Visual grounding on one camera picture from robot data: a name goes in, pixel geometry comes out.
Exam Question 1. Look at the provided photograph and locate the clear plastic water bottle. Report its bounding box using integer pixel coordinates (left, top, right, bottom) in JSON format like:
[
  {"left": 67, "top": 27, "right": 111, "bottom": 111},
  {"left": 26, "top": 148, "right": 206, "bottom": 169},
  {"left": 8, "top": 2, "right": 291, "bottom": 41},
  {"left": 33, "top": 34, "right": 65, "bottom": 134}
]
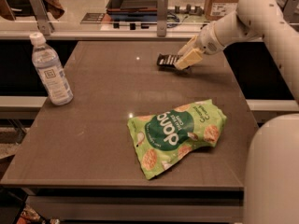
[{"left": 29, "top": 32, "right": 73, "bottom": 105}]

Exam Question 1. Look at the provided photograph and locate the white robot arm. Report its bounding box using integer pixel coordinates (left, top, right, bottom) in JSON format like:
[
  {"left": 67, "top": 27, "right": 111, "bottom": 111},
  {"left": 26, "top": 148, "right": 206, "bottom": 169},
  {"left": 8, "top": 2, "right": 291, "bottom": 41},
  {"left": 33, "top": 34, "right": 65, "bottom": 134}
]
[{"left": 175, "top": 0, "right": 299, "bottom": 224}]

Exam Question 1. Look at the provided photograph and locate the right metal bracket post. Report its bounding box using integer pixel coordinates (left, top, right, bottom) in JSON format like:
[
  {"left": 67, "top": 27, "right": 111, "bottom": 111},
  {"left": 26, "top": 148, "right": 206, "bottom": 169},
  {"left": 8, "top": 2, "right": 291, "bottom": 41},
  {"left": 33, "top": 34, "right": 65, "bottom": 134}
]
[{"left": 283, "top": 0, "right": 299, "bottom": 23}]

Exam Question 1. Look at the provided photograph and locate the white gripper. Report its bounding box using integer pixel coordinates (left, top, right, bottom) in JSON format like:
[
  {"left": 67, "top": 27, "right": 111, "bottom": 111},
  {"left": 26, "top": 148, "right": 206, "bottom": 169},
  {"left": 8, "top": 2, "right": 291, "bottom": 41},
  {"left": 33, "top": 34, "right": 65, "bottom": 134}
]
[{"left": 175, "top": 23, "right": 224, "bottom": 70}]

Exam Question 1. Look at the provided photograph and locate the brown cardboard box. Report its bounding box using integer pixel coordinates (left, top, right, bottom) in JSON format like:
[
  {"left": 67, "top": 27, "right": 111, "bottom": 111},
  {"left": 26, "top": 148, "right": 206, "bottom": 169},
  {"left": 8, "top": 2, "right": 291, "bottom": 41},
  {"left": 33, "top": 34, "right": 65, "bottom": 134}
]
[{"left": 203, "top": 0, "right": 249, "bottom": 21}]

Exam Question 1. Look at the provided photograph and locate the metal bracket post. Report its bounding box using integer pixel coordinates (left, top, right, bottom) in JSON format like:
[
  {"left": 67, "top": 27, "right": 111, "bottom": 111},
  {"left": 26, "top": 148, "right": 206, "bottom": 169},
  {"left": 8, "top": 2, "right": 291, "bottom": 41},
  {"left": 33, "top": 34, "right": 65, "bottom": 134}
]
[
  {"left": 157, "top": 0, "right": 168, "bottom": 37},
  {"left": 283, "top": 0, "right": 299, "bottom": 23},
  {"left": 29, "top": 0, "right": 53, "bottom": 35}
]

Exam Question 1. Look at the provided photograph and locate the left metal bracket post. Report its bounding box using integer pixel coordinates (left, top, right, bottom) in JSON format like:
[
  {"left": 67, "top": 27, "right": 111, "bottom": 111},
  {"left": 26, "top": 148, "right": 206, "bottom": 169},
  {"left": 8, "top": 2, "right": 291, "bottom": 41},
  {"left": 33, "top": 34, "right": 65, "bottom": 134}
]
[{"left": 29, "top": 0, "right": 53, "bottom": 35}]

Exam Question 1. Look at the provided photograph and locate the green dang chips bag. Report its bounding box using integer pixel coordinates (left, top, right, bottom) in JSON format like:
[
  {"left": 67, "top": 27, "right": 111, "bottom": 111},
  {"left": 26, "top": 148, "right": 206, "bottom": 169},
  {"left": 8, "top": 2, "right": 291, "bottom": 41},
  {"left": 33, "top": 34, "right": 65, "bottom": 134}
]
[{"left": 127, "top": 100, "right": 227, "bottom": 180}]

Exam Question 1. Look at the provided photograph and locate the grey tray bin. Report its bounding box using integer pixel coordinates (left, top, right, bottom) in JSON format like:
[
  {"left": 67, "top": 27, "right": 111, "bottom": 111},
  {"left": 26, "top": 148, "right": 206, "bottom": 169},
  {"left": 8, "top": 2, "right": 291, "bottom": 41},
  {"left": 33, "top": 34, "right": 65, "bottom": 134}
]
[{"left": 107, "top": 0, "right": 157, "bottom": 13}]

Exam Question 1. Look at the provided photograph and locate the centre metal bracket post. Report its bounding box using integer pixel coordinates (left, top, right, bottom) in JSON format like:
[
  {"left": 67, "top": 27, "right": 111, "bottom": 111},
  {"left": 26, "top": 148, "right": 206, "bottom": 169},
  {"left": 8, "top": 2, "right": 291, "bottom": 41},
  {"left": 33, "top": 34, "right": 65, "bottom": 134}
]
[{"left": 157, "top": 0, "right": 168, "bottom": 37}]

